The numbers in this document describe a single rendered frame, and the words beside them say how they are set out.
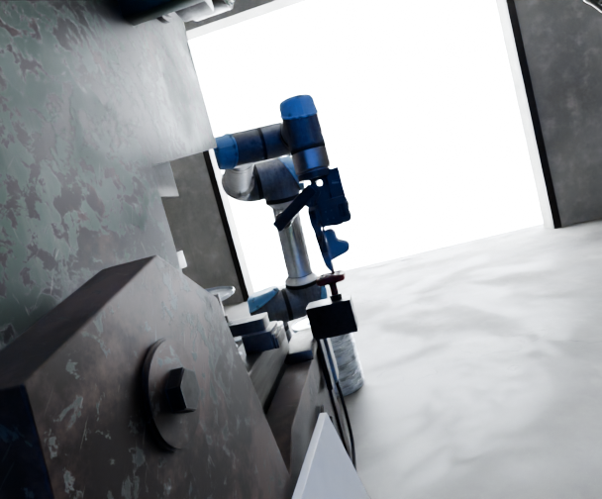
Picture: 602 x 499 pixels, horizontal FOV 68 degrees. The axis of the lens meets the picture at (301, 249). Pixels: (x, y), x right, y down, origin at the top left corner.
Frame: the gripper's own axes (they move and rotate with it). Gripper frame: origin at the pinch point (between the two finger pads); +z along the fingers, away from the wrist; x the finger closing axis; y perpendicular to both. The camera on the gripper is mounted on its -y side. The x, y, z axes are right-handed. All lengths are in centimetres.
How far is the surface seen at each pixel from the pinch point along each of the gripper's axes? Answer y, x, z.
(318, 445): -3.8, -34.5, 19.1
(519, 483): 34, 32, 78
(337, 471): -2.5, -32.9, 24.4
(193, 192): -187, 437, -69
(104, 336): -7, -68, -9
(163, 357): -6, -63, -5
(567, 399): 64, 73, 78
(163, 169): -23.0, -14.6, -26.5
